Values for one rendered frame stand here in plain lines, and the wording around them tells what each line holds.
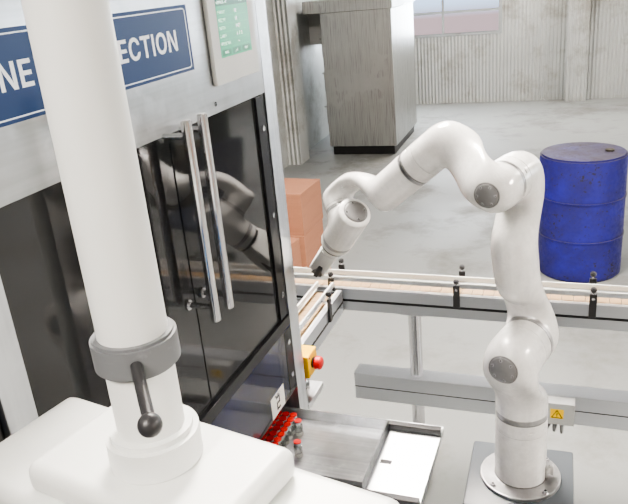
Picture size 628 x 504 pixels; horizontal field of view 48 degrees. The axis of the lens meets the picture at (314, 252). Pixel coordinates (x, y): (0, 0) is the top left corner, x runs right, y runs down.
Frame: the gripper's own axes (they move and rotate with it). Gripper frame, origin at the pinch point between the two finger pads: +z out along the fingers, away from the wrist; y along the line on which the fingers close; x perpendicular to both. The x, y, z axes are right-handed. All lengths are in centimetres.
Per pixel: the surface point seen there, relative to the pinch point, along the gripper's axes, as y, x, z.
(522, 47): -829, 96, 483
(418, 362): -32, 53, 70
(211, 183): 32, -27, -57
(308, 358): 17.2, 10.8, 16.6
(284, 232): 5.3, -12.8, -15.1
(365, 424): 27.5, 33.0, 12.1
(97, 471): 92, -10, -90
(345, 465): 43, 32, 5
